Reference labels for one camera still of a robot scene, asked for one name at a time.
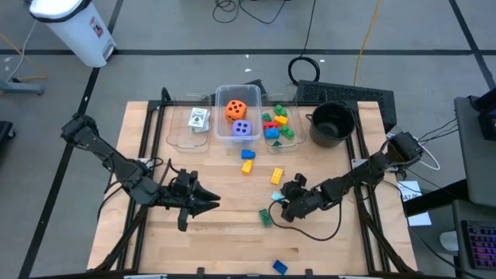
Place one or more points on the yellow stud brick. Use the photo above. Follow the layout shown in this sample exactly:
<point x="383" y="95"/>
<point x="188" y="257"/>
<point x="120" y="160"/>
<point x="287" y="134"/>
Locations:
<point x="277" y="176"/>

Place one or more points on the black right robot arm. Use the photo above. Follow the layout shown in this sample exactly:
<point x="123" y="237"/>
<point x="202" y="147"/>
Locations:
<point x="368" y="170"/>

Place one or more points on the white round object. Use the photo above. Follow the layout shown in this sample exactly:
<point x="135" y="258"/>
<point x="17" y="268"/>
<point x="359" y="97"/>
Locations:
<point x="449" y="241"/>

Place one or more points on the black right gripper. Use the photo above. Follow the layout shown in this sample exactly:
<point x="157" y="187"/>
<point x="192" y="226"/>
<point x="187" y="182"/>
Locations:
<point x="302" y="199"/>

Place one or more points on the purple foam die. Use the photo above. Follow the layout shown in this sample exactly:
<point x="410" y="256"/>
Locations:
<point x="242" y="128"/>

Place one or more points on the low clear plastic tray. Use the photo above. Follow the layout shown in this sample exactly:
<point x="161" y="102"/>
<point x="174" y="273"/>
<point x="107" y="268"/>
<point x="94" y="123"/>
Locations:
<point x="178" y="135"/>
<point x="298" y="116"/>

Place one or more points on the red toy brick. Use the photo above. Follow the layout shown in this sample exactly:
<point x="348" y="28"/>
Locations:
<point x="270" y="125"/>

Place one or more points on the black aluminium table frame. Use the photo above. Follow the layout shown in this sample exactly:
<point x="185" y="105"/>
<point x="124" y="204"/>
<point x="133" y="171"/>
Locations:
<point x="141" y="240"/>

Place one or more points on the dark blue toy brick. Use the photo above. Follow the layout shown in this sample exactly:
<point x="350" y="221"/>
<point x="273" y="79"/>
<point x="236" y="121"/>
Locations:
<point x="280" y="267"/>

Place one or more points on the light cyan toy brick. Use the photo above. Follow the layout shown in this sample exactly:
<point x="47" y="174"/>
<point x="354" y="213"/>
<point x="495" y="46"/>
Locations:
<point x="276" y="195"/>

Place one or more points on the dark green long brick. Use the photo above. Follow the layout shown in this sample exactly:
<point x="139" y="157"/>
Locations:
<point x="266" y="218"/>

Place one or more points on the small dark green brick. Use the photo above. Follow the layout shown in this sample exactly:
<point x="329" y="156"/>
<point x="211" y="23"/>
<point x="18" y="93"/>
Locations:
<point x="277" y="143"/>

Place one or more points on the black beam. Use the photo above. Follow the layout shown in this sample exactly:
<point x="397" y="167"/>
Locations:
<point x="434" y="199"/>

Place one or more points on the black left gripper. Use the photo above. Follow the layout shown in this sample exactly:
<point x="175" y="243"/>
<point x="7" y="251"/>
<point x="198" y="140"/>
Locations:
<point x="182" y="193"/>

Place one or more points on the printed white paper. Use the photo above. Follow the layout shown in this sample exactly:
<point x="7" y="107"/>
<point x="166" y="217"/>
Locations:
<point x="410" y="190"/>

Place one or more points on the blue rounded toy block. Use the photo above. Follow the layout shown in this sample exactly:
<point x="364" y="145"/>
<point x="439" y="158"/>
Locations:
<point x="248" y="154"/>

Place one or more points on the black bucket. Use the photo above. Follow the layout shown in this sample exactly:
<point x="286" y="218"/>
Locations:
<point x="333" y="128"/>

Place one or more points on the bright green long brick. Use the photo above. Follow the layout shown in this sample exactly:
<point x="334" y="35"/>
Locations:
<point x="287" y="132"/>

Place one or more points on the tall clear plastic bin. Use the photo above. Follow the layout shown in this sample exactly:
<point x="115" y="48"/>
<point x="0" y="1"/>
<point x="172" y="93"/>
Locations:
<point x="257" y="97"/>

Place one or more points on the black perforated panel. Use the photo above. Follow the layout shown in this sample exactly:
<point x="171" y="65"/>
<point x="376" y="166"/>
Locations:
<point x="348" y="93"/>

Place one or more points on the grey stand foot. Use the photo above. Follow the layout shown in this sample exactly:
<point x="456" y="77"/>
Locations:
<point x="23" y="88"/>

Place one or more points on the grey console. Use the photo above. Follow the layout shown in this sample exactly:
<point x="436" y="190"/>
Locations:
<point x="476" y="211"/>

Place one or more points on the yellow toy block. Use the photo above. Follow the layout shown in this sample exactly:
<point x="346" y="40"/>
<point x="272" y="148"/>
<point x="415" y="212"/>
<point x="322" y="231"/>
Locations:
<point x="247" y="166"/>

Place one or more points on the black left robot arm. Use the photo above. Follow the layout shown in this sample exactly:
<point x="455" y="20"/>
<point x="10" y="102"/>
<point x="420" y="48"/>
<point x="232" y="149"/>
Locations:
<point x="116" y="162"/>

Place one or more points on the blank white paper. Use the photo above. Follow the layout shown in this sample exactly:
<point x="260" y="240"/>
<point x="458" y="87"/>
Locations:
<point x="420" y="220"/>

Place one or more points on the orange foam die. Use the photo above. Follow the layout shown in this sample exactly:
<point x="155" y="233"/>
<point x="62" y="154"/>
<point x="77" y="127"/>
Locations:
<point x="235" y="110"/>

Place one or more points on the white trash bin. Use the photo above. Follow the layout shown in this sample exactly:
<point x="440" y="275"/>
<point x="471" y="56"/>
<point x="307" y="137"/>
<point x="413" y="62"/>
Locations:
<point x="81" y="35"/>

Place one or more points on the grey side desk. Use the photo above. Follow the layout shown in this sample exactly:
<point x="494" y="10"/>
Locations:
<point x="470" y="174"/>

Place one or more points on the bright green toy block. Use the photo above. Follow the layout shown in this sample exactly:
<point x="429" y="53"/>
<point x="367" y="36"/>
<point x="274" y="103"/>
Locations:
<point x="280" y="110"/>

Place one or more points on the backlit keyboard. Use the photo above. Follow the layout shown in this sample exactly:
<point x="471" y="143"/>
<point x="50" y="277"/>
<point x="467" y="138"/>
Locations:
<point x="480" y="244"/>

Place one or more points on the orange-yellow toy block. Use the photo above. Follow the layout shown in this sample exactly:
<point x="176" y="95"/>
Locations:
<point x="281" y="120"/>

